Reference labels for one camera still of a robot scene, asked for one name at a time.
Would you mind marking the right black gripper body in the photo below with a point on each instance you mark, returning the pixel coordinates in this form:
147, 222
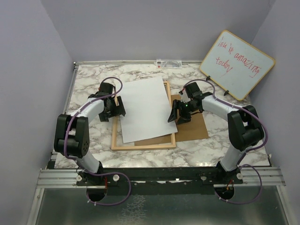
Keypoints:
185, 108

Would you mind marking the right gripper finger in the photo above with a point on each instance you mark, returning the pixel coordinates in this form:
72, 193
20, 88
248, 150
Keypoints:
174, 111
182, 120

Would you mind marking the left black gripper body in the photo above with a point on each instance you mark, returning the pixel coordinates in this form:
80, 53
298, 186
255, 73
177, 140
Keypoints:
112, 111

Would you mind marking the brown frame backing board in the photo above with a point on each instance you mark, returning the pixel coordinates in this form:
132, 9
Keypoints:
193, 130

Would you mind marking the colour photo print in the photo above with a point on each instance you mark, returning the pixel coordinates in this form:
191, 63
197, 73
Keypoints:
147, 110

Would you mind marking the light wooden picture frame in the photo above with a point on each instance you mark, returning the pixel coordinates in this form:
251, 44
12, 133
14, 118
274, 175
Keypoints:
115, 122

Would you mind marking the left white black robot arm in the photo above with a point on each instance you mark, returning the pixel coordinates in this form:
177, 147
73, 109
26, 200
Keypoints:
72, 136

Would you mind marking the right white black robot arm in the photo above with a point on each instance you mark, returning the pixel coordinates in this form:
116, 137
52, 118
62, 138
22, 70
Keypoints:
245, 130

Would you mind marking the white label strip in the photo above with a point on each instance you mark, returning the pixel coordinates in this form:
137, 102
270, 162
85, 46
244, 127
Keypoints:
168, 64

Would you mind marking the whiteboard with red writing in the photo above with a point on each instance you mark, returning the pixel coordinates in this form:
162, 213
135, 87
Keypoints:
235, 65

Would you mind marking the black mounting bar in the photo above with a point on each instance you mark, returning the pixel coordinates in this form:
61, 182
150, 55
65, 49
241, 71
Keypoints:
159, 181

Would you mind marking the left aluminium side rail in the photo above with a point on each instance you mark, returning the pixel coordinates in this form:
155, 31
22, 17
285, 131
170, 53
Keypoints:
53, 156

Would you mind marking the aluminium front rail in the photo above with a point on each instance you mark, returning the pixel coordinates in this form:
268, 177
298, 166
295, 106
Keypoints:
67, 178

